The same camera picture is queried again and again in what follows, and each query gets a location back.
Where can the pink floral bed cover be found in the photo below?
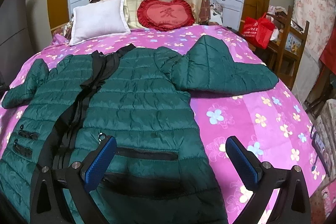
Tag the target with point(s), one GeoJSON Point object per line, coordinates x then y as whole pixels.
{"type": "Point", "coordinates": [272, 124]}

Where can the dark green puffer jacket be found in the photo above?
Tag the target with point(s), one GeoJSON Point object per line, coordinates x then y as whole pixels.
{"type": "Point", "coordinates": [160, 172]}

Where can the red shopping bag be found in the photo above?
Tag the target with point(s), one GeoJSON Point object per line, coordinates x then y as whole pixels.
{"type": "Point", "coordinates": [258, 31]}

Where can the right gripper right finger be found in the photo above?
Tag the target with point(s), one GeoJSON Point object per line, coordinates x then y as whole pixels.
{"type": "Point", "coordinates": [261, 178]}

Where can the brown floral pillow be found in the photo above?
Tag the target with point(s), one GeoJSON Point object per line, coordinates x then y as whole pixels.
{"type": "Point", "coordinates": [65, 29]}

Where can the pink floral curtain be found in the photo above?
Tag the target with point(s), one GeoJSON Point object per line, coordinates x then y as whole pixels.
{"type": "Point", "coordinates": [321, 16]}

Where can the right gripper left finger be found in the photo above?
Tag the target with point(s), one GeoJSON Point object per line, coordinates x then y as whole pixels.
{"type": "Point", "coordinates": [49, 204]}

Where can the wooden chair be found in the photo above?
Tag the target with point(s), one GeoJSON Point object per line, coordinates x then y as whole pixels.
{"type": "Point", "coordinates": [286, 53]}

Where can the white pillow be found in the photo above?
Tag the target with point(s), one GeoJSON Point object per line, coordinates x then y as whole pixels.
{"type": "Point", "coordinates": [96, 20]}

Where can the red heart-shaped cushion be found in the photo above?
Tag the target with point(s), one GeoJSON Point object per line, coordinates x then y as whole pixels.
{"type": "Point", "coordinates": [165, 16]}

